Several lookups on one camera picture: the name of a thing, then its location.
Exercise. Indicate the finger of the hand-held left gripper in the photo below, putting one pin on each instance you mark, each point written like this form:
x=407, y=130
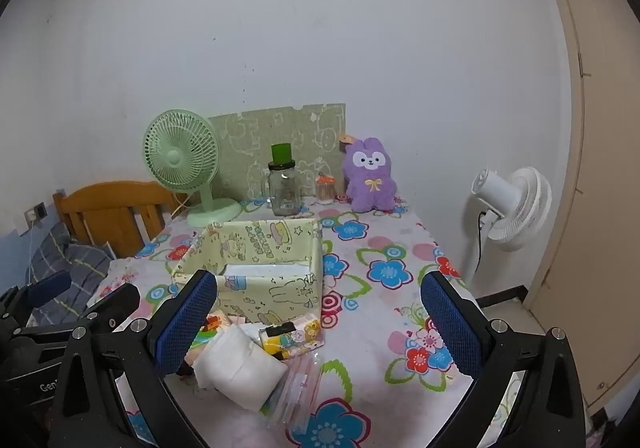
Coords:
x=117, y=300
x=47, y=288

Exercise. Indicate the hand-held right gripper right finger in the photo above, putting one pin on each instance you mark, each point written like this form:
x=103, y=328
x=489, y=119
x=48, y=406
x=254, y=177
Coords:
x=450, y=323

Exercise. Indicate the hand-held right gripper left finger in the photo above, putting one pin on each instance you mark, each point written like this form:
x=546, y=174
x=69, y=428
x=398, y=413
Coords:
x=185, y=323

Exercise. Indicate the green and orange packet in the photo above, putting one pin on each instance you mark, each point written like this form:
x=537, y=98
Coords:
x=210, y=335

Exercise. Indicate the white cloth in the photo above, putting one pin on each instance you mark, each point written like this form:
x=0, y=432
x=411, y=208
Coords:
x=240, y=368

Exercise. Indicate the yellow cartoon print storage box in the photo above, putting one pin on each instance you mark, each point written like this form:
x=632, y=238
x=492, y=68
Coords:
x=280, y=293

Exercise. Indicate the cartoon print tissue packet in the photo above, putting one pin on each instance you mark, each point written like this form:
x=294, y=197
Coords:
x=305, y=333

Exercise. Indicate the clear plastic zip bags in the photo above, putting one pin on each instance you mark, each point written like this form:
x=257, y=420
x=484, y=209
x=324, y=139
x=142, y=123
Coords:
x=300, y=388

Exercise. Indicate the blue plaid blanket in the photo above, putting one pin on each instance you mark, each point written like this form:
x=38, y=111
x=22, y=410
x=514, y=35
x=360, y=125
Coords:
x=70, y=263

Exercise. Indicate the floral tablecloth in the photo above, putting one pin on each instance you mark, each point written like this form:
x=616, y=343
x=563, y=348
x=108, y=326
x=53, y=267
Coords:
x=390, y=238

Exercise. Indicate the white standing fan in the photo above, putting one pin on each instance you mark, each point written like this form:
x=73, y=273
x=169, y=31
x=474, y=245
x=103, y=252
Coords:
x=520, y=208

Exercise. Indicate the green desk fan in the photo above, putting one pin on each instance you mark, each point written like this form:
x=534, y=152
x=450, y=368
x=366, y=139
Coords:
x=175, y=158

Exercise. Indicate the purple plush bunny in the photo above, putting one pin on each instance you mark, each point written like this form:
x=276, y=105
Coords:
x=367, y=188

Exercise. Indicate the glass jar with green lid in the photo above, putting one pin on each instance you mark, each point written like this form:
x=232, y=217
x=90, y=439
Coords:
x=283, y=188

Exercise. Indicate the small jar with orange lid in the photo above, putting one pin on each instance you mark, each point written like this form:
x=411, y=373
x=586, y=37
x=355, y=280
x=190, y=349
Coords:
x=325, y=190

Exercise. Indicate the beige wardrobe door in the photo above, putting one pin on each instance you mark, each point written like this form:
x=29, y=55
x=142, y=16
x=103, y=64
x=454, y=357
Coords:
x=600, y=178

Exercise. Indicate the green printed board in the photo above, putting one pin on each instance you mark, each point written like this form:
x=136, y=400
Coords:
x=300, y=128

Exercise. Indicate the wall outlet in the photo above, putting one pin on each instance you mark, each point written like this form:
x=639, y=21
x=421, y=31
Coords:
x=35, y=213

